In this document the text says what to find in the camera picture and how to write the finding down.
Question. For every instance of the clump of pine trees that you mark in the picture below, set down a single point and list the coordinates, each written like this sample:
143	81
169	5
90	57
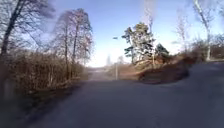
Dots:
141	40

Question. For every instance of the grey asphalt road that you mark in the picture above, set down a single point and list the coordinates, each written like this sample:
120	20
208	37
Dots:
126	103

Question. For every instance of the clump of bare trees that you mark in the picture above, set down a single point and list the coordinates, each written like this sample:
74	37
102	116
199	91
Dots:
75	36

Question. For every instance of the brown grassy bank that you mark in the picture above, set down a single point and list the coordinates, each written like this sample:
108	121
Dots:
163	72

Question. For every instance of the leaf-strewn grass verge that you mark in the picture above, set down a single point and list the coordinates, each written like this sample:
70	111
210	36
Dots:
43	97

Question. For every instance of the thicket of bare bushes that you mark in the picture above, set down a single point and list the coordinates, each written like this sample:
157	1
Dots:
33	70

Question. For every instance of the white birch tree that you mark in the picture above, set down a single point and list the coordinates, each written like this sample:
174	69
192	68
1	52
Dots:
207	40

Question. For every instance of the brown bushes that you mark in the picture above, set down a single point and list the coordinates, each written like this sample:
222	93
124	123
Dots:
216	49

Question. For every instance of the tall bare tree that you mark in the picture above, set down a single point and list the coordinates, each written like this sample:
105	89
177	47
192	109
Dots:
10	30

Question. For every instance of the street lamp post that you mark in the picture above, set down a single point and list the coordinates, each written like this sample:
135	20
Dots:
116	71

